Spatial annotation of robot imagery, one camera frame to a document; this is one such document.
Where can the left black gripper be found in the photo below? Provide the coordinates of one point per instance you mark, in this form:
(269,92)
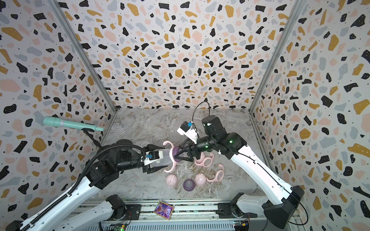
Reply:
(154,169)

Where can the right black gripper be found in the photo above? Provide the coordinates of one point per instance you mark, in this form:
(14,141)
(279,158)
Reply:
(191,150)

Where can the purple bottle collar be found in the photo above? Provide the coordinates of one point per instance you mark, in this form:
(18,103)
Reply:
(189,185)
(175,152)

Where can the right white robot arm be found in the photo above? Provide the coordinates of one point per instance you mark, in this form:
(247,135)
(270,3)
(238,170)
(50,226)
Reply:
(281,200)

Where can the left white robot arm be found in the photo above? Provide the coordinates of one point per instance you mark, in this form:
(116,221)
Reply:
(104,168)

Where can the clear silicone nipple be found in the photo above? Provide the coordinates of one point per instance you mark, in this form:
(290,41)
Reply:
(189,173)

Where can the pink bottle cap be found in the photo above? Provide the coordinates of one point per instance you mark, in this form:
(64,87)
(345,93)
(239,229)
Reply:
(200,180)
(171,180)

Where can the colourful holographic card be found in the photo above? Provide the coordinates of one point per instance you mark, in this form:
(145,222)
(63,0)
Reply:
(164,210)

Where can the black microphone stand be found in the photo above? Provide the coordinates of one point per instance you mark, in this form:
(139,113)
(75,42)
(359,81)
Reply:
(87,132)

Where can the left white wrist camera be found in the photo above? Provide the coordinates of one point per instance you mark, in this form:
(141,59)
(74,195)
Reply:
(151,157)

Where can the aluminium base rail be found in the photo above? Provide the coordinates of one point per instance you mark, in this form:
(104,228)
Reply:
(192,215)

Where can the left corner aluminium post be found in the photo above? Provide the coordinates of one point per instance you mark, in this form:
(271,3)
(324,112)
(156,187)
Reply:
(65,25)

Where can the corner aluminium post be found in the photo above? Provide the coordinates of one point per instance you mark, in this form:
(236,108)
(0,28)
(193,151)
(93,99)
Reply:
(65,25)
(295,13)

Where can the right corner aluminium post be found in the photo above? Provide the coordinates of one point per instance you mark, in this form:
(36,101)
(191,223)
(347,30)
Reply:
(295,13)

